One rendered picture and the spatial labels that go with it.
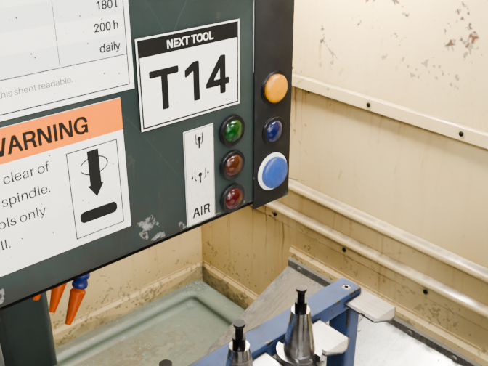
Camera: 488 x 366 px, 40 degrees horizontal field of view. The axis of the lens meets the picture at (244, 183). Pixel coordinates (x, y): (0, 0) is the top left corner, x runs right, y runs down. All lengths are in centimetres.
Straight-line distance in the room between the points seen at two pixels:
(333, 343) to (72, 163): 59
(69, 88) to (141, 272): 157
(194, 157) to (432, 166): 91
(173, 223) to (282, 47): 18
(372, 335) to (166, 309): 71
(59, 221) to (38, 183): 4
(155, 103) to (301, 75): 108
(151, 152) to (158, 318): 157
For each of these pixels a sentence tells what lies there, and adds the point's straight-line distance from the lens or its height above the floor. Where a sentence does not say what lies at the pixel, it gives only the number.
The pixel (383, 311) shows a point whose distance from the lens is 106.
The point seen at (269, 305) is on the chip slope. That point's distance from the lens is 175.
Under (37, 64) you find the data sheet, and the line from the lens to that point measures 45.
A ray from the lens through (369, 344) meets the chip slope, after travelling 161.
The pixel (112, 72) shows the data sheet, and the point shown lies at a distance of 48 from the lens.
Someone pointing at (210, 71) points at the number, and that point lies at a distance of 54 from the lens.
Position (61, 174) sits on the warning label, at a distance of 48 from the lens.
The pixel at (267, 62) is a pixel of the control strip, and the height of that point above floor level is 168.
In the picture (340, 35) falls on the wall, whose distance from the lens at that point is 147.
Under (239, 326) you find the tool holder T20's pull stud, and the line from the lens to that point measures 83.
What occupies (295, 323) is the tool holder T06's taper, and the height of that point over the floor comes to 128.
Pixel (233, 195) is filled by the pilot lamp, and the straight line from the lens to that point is 59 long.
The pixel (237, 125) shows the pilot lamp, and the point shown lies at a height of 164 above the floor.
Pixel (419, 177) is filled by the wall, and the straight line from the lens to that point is 143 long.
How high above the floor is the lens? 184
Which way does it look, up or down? 26 degrees down
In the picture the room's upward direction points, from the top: straight up
